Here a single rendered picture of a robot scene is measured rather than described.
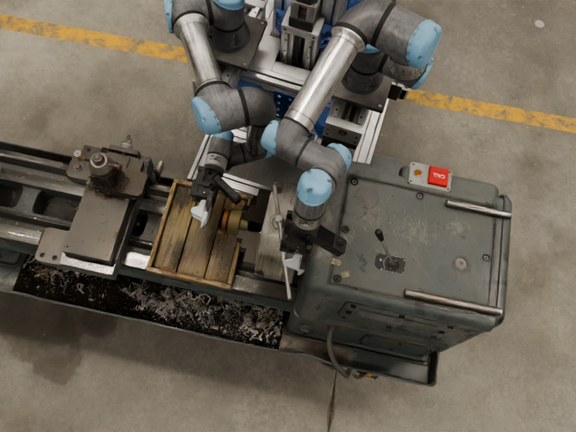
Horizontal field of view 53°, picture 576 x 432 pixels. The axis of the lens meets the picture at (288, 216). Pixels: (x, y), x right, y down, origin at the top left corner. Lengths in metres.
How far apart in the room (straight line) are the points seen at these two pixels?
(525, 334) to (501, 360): 0.19
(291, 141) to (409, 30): 0.39
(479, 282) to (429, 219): 0.24
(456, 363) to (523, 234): 0.82
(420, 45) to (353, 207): 0.54
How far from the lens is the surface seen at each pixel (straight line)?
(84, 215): 2.10
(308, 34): 2.08
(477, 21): 4.02
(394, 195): 1.80
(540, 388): 3.20
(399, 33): 1.49
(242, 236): 1.86
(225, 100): 1.70
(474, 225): 1.84
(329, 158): 1.37
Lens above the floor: 2.86
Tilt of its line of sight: 68 degrees down
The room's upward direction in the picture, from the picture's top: 10 degrees clockwise
